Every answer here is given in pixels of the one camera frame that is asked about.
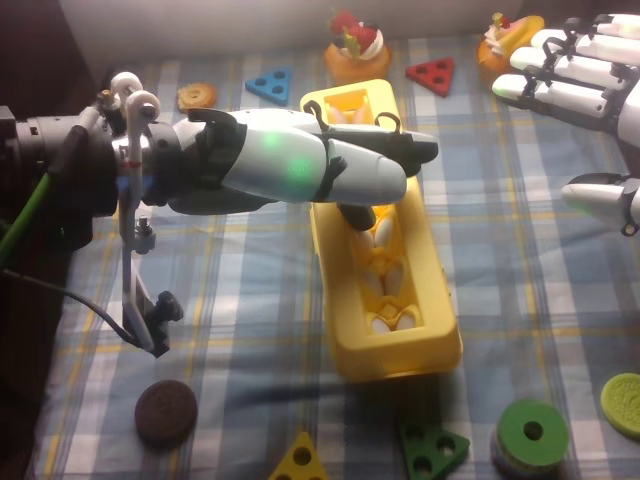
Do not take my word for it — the blue plaid tablecloth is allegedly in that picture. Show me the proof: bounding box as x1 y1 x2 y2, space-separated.
27 34 640 480

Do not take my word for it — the green ring stacking toy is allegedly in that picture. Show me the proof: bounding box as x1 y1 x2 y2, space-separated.
489 397 571 476

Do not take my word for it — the blue triangle block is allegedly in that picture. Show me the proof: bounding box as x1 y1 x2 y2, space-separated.
243 64 295 106

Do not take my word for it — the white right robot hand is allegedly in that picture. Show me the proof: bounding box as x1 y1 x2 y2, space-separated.
491 13 640 237

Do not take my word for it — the strawberry tart toy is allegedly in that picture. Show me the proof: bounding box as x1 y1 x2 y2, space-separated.
322 10 394 86

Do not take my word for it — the green cable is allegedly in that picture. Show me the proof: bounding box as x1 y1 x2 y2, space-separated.
0 172 54 269

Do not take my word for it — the yellow cream cupcake toy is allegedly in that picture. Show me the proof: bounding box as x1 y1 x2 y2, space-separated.
475 12 546 89

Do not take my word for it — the white panel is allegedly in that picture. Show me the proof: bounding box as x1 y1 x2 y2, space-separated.
57 0 640 56

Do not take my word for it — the yellow triangle block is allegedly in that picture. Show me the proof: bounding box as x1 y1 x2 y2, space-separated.
267 430 331 480

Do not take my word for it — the red triangle block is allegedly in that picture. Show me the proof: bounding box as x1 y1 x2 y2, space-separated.
404 56 457 98

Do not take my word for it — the chocolate sandwich cookie toy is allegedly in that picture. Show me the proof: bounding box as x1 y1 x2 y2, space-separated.
133 379 199 446

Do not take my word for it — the green round cookie toy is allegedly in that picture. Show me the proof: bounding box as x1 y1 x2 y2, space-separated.
599 372 640 442

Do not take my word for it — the round tan biscuit toy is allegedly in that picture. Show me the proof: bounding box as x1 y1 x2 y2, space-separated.
175 82 220 114

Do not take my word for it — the yellow egg carton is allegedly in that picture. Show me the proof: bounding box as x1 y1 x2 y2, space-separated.
298 78 464 384

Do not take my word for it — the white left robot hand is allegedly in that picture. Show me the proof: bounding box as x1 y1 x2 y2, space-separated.
158 102 440 232

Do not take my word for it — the green triangle block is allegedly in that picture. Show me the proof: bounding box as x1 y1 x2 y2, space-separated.
398 422 472 480

